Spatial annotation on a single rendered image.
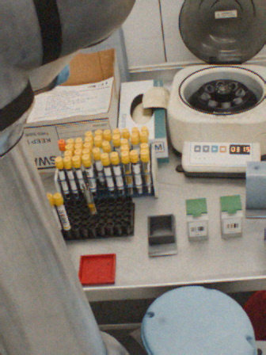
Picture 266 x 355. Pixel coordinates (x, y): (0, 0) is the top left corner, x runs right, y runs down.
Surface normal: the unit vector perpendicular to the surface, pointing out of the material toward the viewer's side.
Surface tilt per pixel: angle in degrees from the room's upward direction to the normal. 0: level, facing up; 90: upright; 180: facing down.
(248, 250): 0
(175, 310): 8
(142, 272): 0
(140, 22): 90
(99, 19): 114
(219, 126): 90
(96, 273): 0
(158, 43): 90
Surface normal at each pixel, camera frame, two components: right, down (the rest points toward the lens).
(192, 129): -0.24, 0.66
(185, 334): 0.01, -0.76
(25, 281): 0.39, 0.39
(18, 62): 0.49, 0.82
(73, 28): 0.55, 0.70
